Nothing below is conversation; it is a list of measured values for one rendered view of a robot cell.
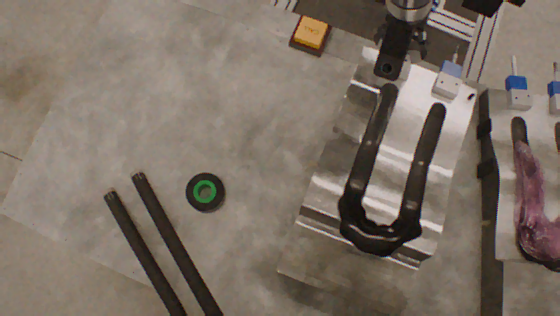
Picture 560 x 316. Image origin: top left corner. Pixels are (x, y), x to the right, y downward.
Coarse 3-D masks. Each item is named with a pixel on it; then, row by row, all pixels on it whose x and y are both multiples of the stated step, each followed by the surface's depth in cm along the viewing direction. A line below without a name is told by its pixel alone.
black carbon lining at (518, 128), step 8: (512, 120) 101; (520, 120) 101; (512, 128) 101; (520, 128) 101; (512, 136) 100; (520, 136) 101; (528, 144) 99; (520, 248) 92; (528, 256) 92; (544, 264) 92; (552, 264) 92
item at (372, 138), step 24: (384, 96) 99; (384, 120) 98; (432, 120) 98; (432, 144) 97; (360, 168) 93; (360, 192) 91; (408, 192) 91; (360, 216) 87; (408, 216) 90; (360, 240) 93; (384, 240) 93; (408, 240) 85
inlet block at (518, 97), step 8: (512, 56) 105; (512, 64) 104; (512, 72) 104; (504, 80) 105; (512, 80) 102; (520, 80) 102; (512, 88) 101; (520, 88) 101; (512, 96) 100; (520, 96) 100; (528, 96) 100; (512, 104) 100; (520, 104) 99; (528, 104) 99
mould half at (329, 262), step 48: (432, 96) 99; (336, 144) 96; (384, 144) 97; (336, 192) 89; (384, 192) 90; (432, 192) 92; (288, 240) 94; (336, 240) 94; (432, 240) 87; (336, 288) 92; (384, 288) 92
